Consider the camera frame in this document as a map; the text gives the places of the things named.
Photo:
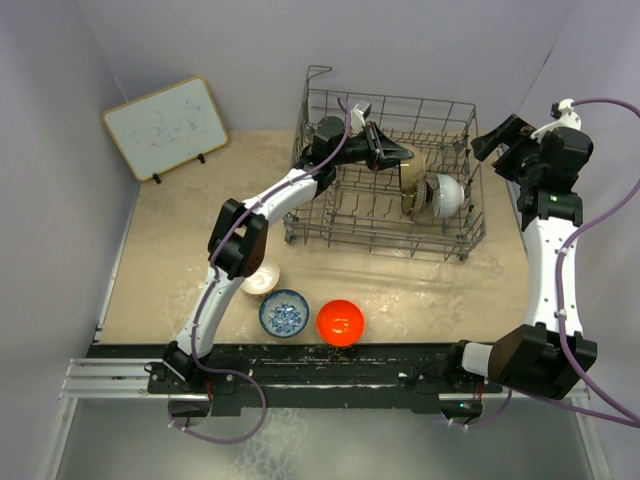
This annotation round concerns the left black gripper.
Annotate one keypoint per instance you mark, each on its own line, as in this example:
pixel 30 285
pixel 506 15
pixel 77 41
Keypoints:
pixel 380 149

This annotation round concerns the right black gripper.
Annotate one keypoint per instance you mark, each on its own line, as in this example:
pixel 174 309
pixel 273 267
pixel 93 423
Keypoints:
pixel 485 145

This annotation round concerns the brown rimmed cream bowl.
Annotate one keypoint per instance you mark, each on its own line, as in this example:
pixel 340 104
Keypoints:
pixel 416 198

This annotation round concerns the white ceramic bowl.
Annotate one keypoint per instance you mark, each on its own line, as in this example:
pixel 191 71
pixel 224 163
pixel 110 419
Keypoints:
pixel 448 197

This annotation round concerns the grey wire dish rack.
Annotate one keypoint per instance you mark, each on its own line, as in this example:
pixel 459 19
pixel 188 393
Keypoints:
pixel 364 207

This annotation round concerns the black glossy bowl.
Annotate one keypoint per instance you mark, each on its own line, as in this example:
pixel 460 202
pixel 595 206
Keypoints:
pixel 411 170

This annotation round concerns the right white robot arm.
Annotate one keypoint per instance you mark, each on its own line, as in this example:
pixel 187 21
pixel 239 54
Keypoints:
pixel 539 356

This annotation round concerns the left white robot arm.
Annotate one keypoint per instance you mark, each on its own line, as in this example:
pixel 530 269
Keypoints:
pixel 237 244

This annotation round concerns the beige white bowl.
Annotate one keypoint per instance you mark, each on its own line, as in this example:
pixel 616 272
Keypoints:
pixel 264 280

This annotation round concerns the orange bowl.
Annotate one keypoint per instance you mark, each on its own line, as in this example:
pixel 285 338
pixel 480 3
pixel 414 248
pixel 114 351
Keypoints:
pixel 340 323

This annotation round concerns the blue white patterned bowl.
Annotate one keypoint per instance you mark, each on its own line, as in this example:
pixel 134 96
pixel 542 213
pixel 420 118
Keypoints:
pixel 284 313

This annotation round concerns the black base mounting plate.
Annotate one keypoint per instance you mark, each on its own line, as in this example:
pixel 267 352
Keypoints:
pixel 423 378

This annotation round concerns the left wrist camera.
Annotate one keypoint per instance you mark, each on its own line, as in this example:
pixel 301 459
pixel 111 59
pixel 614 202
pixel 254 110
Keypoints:
pixel 359 115

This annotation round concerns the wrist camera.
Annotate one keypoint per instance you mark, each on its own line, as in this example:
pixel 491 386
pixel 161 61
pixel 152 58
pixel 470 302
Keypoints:
pixel 359 115
pixel 564 115

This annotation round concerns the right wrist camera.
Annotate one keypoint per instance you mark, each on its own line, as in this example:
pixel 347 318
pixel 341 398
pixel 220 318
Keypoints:
pixel 564 115

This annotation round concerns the small whiteboard with wood frame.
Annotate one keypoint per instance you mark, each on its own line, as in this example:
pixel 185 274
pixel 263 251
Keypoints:
pixel 167 128

